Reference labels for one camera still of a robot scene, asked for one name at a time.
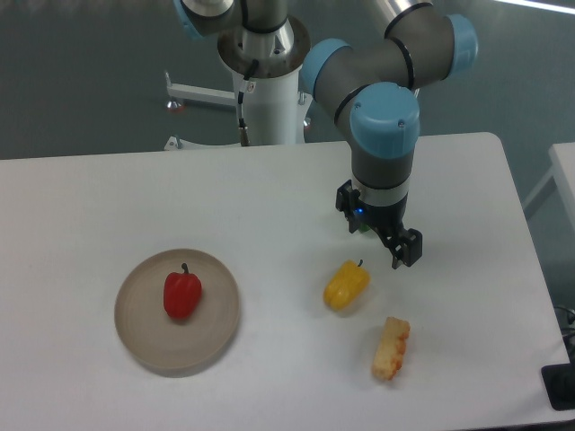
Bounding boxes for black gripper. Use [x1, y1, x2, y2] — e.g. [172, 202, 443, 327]
[335, 180, 423, 269]

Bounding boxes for red toy bell pepper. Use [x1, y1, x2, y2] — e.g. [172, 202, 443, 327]
[163, 263, 203, 321]

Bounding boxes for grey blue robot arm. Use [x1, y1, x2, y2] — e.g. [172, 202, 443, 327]
[174, 1, 478, 267]

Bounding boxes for yellow toy bell pepper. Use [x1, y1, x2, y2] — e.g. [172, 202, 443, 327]
[323, 259, 371, 312]

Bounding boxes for beige round plate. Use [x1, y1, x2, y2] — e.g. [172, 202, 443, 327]
[114, 249, 241, 377]

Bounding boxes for yellow orange toy corn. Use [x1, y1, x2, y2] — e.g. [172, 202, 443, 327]
[371, 316, 411, 381]

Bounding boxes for white side table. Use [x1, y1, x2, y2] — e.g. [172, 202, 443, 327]
[522, 142, 575, 226]

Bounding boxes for black device at edge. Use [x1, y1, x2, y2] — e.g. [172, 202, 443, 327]
[541, 363, 575, 411]

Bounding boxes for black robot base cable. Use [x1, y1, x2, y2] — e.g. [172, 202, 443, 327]
[235, 57, 261, 147]

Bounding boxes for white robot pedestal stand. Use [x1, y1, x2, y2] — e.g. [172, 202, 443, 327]
[162, 15, 421, 153]

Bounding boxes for black cables at right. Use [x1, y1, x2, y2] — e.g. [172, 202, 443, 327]
[553, 304, 575, 365]

